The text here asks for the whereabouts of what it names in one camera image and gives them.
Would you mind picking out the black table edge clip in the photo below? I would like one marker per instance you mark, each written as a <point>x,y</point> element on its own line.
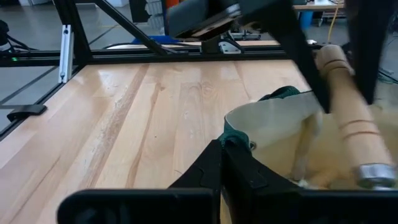
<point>26,110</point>

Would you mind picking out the white background table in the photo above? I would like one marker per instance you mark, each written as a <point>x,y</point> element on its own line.
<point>317,5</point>

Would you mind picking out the black aluminium table frame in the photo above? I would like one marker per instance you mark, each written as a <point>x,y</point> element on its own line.
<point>155,57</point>

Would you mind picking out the blue floor object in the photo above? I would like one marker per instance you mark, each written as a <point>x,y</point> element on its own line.
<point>155,39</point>

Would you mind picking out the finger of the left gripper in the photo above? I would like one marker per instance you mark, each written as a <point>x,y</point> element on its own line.
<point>295,46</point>
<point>370,37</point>

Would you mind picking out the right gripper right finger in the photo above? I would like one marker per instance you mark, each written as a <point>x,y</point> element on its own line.
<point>280,207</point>

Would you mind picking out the black floor equipment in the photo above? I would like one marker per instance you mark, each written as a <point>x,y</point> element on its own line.
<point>3,31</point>

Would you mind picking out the blue bin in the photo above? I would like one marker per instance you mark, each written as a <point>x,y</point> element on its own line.
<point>306,20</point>

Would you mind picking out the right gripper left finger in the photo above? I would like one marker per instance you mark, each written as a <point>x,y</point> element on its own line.
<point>140,207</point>

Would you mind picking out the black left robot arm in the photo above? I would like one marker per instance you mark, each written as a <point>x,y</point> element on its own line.
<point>192,15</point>

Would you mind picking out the silver metal bracket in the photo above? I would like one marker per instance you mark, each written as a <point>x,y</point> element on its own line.
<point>66,53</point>

